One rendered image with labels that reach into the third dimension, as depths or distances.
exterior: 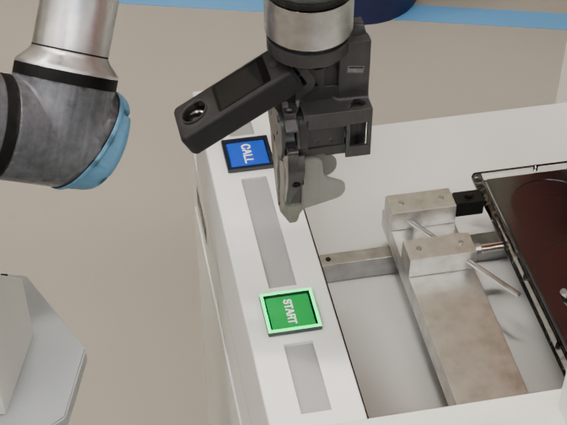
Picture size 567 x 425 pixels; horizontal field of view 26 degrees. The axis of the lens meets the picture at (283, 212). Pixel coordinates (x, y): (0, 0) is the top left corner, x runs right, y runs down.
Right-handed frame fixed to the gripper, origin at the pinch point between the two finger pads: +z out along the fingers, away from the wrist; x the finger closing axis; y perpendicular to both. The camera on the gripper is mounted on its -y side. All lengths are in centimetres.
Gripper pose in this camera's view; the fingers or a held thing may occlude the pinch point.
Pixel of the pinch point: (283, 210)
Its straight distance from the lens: 116.8
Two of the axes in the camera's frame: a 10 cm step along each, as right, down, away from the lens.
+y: 9.8, -1.3, 1.4
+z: 0.0, 7.4, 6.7
